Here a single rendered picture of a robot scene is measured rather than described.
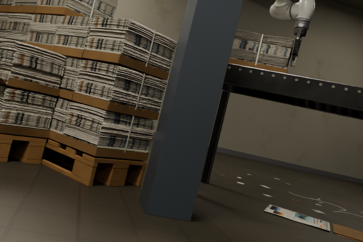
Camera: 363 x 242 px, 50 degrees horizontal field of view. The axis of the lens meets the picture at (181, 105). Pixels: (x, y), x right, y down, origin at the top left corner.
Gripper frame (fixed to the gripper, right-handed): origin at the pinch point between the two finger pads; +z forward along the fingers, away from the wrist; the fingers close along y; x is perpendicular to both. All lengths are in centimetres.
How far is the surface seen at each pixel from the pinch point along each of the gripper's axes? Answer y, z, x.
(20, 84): 96, 53, -115
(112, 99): 85, 50, -69
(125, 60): 82, 30, -69
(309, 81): 26.4, 15.2, 13.7
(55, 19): 67, 12, -129
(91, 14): 51, 2, -118
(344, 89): 26.0, 15.7, 32.0
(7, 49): 99, 38, -126
